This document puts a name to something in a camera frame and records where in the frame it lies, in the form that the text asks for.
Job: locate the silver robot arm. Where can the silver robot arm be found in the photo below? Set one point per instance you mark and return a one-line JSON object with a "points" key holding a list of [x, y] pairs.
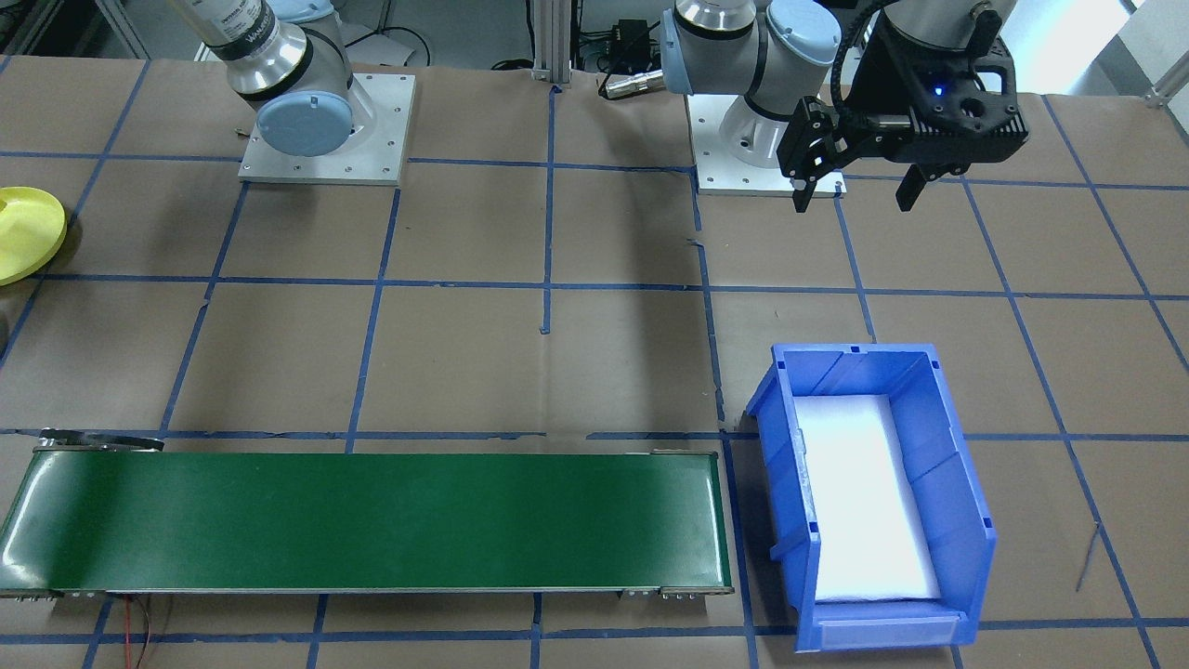
{"points": [[715, 46], [307, 125]]}

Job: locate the yellow round plate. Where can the yellow round plate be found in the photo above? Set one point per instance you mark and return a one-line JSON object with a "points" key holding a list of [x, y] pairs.
{"points": [[23, 237]]}

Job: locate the silver cylindrical connector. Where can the silver cylindrical connector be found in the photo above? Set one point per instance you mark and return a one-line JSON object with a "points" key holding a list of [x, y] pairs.
{"points": [[632, 85]]}

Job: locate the black power adapter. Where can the black power adapter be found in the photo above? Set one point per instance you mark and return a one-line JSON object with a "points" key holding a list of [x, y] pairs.
{"points": [[632, 39]]}

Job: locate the blue plastic storage bin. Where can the blue plastic storage bin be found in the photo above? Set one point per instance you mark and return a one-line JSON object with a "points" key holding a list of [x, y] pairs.
{"points": [[938, 437]]}

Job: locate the white foam pad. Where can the white foam pad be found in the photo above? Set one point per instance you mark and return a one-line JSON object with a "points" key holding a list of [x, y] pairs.
{"points": [[864, 502]]}

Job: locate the green conveyor belt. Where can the green conveyor belt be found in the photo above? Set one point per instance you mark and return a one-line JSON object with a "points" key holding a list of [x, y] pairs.
{"points": [[372, 520]]}

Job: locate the white metal frame bar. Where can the white metal frame bar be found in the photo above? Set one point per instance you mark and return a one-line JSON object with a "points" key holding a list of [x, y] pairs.
{"points": [[1172, 85]]}

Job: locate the aluminium frame post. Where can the aluminium frame post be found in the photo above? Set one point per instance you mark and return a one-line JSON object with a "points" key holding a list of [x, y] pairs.
{"points": [[553, 37]]}

